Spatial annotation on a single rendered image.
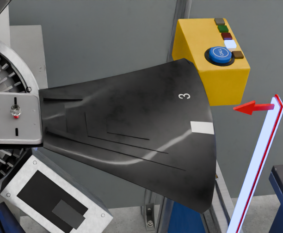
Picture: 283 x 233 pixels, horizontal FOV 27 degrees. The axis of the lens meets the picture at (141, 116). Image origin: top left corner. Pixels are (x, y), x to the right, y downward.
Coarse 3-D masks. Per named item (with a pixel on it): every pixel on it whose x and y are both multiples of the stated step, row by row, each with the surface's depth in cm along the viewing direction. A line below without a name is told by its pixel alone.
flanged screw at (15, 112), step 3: (12, 105) 71; (15, 105) 71; (18, 105) 71; (12, 108) 70; (15, 108) 71; (18, 108) 70; (12, 111) 70; (15, 111) 70; (18, 111) 71; (12, 114) 71; (15, 114) 71; (18, 114) 71; (15, 117) 71
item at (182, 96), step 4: (176, 92) 79; (180, 92) 79; (184, 92) 79; (188, 92) 79; (176, 96) 79; (180, 96) 79; (184, 96) 79; (188, 96) 79; (192, 96) 79; (176, 100) 78; (180, 100) 78; (184, 100) 79; (188, 100) 79; (192, 100) 79
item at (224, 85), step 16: (176, 32) 113; (192, 32) 109; (208, 32) 110; (176, 48) 114; (192, 48) 105; (208, 48) 106; (208, 64) 102; (224, 64) 102; (240, 64) 103; (208, 80) 103; (224, 80) 104; (240, 80) 104; (208, 96) 106; (224, 96) 106; (240, 96) 107
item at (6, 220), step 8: (0, 208) 75; (8, 208) 76; (0, 216) 74; (8, 216) 75; (0, 224) 74; (8, 224) 75; (16, 224) 76; (0, 232) 73; (8, 232) 74; (16, 232) 76; (24, 232) 77
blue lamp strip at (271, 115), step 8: (272, 112) 79; (272, 120) 80; (264, 128) 82; (264, 136) 83; (264, 144) 83; (256, 152) 86; (256, 160) 86; (256, 168) 86; (248, 176) 89; (248, 184) 89; (240, 192) 93; (248, 192) 90; (240, 200) 93; (240, 208) 93; (232, 216) 97; (240, 216) 94; (232, 224) 97; (232, 232) 98
